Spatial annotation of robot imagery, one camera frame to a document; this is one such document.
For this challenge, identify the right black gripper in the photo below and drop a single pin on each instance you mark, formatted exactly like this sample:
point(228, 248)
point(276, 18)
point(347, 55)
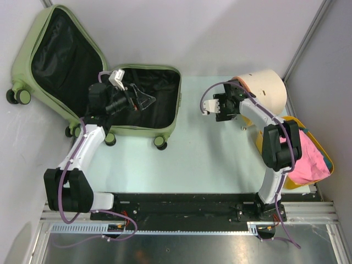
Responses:
point(222, 115)

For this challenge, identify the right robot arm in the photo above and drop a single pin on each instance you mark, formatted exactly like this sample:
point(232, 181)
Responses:
point(265, 203)

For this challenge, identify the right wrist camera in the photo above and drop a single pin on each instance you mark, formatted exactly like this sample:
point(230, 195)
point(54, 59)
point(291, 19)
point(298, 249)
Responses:
point(211, 106)

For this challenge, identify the left corner aluminium post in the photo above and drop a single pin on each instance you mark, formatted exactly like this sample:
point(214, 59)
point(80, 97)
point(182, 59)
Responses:
point(47, 3)

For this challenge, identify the corner aluminium post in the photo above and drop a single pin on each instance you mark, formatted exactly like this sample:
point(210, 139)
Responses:
point(47, 3)
point(317, 20)

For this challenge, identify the pink fabric garment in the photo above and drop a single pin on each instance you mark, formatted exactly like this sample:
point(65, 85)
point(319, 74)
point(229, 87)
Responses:
point(311, 167)

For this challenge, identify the green hard-shell suitcase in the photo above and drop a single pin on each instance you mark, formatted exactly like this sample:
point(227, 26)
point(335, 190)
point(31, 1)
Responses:
point(57, 63)

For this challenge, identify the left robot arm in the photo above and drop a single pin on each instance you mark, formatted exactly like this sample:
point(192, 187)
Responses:
point(67, 187)

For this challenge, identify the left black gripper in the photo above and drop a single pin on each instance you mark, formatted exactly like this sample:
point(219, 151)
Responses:
point(137, 100)

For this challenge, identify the white cylindrical container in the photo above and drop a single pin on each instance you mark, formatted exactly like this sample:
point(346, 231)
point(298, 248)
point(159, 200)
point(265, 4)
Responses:
point(270, 93)

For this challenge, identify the teal fabric garment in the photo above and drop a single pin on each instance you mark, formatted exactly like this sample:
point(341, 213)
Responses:
point(326, 160)

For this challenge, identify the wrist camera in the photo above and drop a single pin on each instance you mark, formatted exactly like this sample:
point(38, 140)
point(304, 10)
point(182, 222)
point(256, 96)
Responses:
point(116, 78)
point(211, 106)

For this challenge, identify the white slotted cable duct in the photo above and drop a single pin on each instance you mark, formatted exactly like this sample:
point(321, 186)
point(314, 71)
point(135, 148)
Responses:
point(118, 229)

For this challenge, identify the right corner aluminium post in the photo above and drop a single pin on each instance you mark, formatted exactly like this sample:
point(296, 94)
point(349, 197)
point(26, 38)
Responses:
point(317, 20)

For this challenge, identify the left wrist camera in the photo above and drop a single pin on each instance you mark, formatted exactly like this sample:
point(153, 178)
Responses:
point(116, 78)

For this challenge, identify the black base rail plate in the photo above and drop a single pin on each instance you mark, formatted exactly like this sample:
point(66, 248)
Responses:
point(192, 211)

